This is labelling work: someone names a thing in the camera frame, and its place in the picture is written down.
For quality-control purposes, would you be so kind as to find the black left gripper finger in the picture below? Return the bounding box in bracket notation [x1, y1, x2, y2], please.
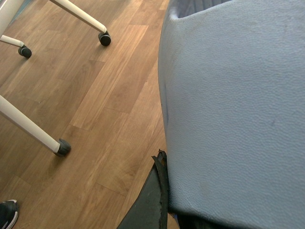
[118, 150, 169, 229]

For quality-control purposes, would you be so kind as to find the black and white shoe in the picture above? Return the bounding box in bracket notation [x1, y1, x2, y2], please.
[0, 199, 19, 229]

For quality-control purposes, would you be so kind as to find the white chair leg with caster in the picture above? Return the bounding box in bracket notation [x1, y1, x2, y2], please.
[0, 0, 112, 157]

